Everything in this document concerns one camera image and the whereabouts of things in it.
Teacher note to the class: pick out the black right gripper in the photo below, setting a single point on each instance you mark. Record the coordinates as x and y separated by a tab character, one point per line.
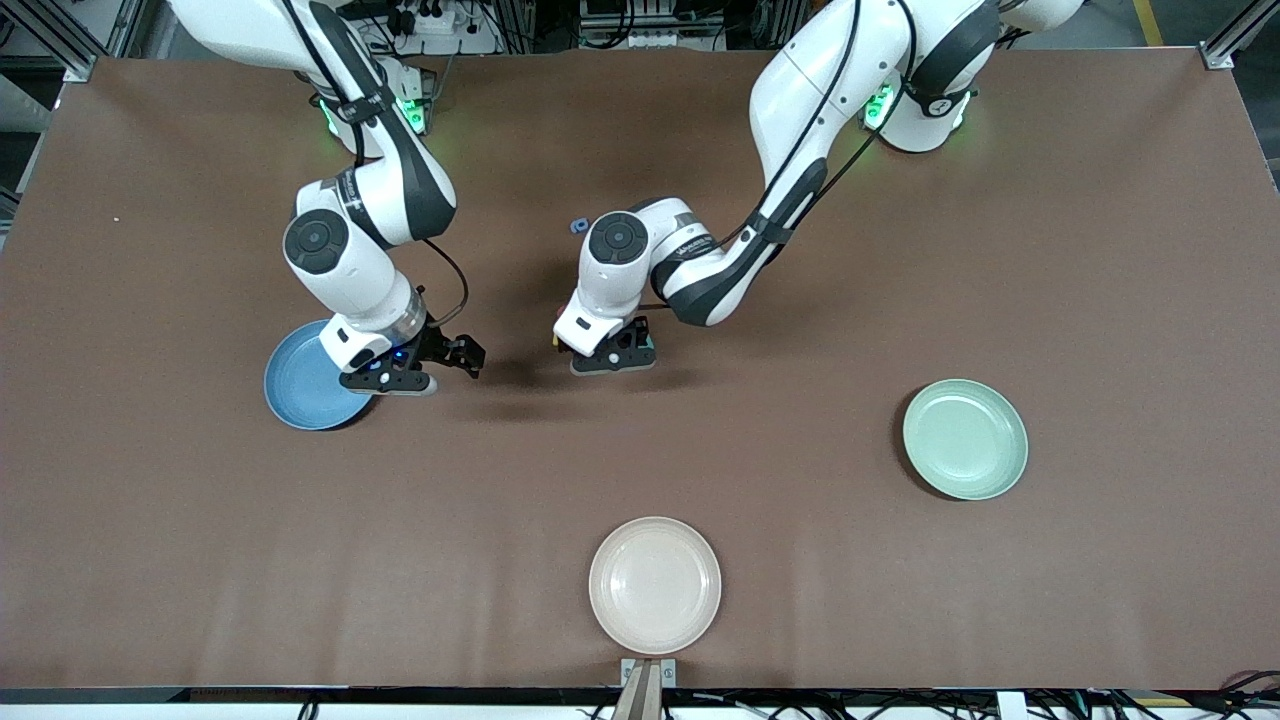
437	343

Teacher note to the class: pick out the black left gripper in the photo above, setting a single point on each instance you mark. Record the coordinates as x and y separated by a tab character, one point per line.
641	331

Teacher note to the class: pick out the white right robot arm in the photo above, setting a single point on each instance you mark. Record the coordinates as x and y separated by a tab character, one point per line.
340	270

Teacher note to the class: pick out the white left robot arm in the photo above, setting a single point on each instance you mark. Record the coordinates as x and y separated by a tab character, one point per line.
800	90

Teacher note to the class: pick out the blue plate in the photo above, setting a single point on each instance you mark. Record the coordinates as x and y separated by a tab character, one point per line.
300	385

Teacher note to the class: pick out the beige plate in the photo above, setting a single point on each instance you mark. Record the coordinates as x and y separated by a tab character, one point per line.
655	585

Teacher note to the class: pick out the green plate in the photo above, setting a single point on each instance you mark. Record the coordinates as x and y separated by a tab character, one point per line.
965	439

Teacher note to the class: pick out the white power strip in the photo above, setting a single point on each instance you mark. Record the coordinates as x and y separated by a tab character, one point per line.
450	20

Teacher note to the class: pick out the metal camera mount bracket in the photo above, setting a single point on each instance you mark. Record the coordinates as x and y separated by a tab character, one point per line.
648	680

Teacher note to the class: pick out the aluminium frame post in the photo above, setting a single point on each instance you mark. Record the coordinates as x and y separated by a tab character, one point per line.
1235	40
80	65

